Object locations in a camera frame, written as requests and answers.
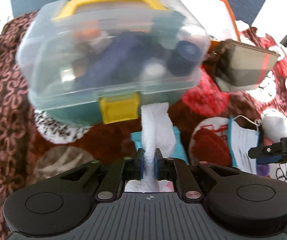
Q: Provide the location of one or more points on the purple cloth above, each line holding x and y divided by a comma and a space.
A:
263, 170

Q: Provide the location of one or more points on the white plush wad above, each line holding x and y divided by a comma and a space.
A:
281, 125

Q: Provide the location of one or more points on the white and blue face mask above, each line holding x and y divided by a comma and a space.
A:
243, 142

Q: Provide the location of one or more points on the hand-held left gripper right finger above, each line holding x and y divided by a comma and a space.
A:
156, 163

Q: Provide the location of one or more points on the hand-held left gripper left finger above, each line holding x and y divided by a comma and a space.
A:
140, 163

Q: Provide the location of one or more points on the plaid zipper pouch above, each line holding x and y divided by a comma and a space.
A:
243, 65

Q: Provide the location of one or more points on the dark red knitted piece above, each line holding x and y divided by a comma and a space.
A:
212, 147

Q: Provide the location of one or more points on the white fluffy cloth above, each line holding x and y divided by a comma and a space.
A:
156, 127

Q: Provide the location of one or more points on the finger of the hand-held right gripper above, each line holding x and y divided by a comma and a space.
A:
268, 150
269, 160

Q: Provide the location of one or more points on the red and brown printed blanket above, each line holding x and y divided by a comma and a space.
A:
8, 105

